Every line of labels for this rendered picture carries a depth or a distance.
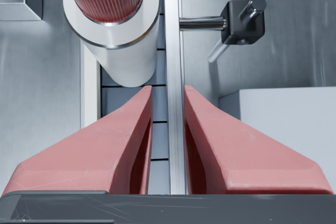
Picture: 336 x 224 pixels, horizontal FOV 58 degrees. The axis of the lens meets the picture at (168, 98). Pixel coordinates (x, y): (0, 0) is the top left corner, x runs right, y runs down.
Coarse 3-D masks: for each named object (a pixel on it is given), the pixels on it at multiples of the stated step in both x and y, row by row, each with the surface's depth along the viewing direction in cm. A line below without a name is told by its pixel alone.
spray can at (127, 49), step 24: (72, 0) 15; (96, 0) 12; (120, 0) 13; (144, 0) 15; (72, 24) 16; (96, 24) 15; (120, 24) 15; (144, 24) 16; (96, 48) 16; (120, 48) 16; (144, 48) 18; (120, 72) 23; (144, 72) 26
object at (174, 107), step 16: (176, 0) 24; (176, 16) 24; (176, 32) 24; (176, 48) 24; (176, 64) 24; (176, 80) 24; (176, 96) 23; (176, 112) 23; (176, 128) 23; (176, 144) 23; (176, 160) 23; (176, 176) 23; (176, 192) 23
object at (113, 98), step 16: (160, 16) 32; (160, 32) 32; (160, 48) 32; (160, 64) 32; (112, 80) 32; (160, 80) 32; (112, 96) 31; (128, 96) 31; (160, 96) 32; (160, 112) 31; (160, 128) 31; (160, 144) 31; (160, 160) 31; (160, 176) 31; (160, 192) 31
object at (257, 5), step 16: (240, 0) 24; (256, 0) 21; (192, 16) 24; (208, 16) 25; (224, 16) 25; (240, 16) 23; (256, 16) 22; (224, 32) 25; (240, 32) 23; (256, 32) 24; (224, 48) 31
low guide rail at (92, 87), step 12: (84, 48) 28; (84, 60) 28; (96, 60) 28; (84, 72) 28; (96, 72) 28; (84, 84) 28; (96, 84) 28; (84, 96) 28; (96, 96) 28; (84, 108) 28; (96, 108) 28; (84, 120) 28
